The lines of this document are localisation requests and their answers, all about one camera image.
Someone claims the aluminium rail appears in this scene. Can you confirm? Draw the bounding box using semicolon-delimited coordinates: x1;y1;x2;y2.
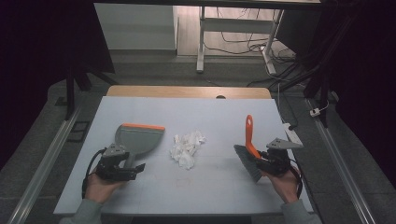
7;104;82;224
305;98;377;224

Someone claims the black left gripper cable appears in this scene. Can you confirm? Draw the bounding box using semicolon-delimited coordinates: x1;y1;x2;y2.
81;148;107;200

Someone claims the person's right hand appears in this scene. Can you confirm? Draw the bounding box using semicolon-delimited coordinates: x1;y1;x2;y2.
263;166;303;204

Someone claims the white tissue paper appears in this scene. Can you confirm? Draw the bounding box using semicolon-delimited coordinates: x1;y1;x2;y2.
169;130;207;171

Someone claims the white power strip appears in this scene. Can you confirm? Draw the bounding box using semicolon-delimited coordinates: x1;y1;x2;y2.
282;122;304;147

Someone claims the white desk frame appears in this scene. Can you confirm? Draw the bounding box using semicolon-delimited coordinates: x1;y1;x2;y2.
195;6;285;76

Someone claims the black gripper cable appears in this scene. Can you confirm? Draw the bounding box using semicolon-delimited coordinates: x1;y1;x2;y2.
289;158;304;200
81;148;107;200

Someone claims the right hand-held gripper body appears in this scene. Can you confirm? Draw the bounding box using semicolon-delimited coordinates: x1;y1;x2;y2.
256;137;304;177

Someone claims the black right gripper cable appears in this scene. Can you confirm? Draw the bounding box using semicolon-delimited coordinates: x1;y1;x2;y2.
289;158;304;200

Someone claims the grey dustpan with orange edge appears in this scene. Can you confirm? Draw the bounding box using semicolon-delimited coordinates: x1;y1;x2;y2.
114;122;166;169

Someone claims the dark curtain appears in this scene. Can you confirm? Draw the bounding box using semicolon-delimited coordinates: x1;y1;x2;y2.
0;0;116;171
275;0;396;189

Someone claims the orange brush with grey bristles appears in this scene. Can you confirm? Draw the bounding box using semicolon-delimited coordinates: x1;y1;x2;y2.
233;114;264;184

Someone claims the white cabinet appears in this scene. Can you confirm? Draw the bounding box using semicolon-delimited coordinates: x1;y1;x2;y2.
93;3;179;51

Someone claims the black metal stand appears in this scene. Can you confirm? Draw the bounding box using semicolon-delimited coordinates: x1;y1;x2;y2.
55;62;120;121
270;12;359;129

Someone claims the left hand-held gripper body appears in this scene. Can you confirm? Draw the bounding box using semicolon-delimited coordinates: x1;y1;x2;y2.
94;143;138;182

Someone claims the person's left hand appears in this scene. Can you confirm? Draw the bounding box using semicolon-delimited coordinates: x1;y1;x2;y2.
84;172;125;204

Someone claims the bundle of floor cables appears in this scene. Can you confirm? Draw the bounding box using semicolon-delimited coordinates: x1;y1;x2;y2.
204;7;307;88

